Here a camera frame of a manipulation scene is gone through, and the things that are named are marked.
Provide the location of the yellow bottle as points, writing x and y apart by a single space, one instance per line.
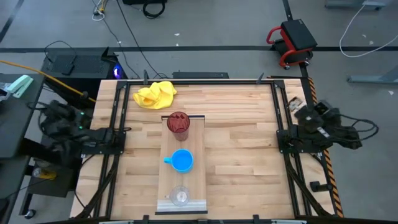
46 175

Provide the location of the short black cylinder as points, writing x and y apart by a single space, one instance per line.
317 186

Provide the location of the red translucent cup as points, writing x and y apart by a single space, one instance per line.
178 124

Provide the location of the red and black rolling stool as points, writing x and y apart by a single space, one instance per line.
298 34

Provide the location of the black computer tower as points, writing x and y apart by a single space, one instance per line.
84 63

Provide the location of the yellow cloth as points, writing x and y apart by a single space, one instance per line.
155 96

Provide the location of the black table frame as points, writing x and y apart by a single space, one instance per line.
217 82

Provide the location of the black side desk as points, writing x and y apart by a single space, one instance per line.
18 124

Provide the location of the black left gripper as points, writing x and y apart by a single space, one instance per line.
102 136

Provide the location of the mint green stapler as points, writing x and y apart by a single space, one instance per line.
20 84

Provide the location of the wooden shelf with black legs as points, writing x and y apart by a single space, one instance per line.
199 174

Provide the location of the crumpled brown tape piece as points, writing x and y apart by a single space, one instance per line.
295 104

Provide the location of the blue mug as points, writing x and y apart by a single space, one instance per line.
182 160

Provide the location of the black rolling cart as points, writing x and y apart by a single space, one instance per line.
53 188

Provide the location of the black and orange hazard strip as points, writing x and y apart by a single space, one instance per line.
332 177

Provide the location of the grey table leg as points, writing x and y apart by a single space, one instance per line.
351 4
373 78

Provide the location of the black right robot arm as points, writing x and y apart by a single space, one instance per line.
342 137

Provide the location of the clear plastic cup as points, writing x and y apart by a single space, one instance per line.
179 196

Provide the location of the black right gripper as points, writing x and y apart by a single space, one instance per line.
309 119

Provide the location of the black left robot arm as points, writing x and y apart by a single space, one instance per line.
62 124

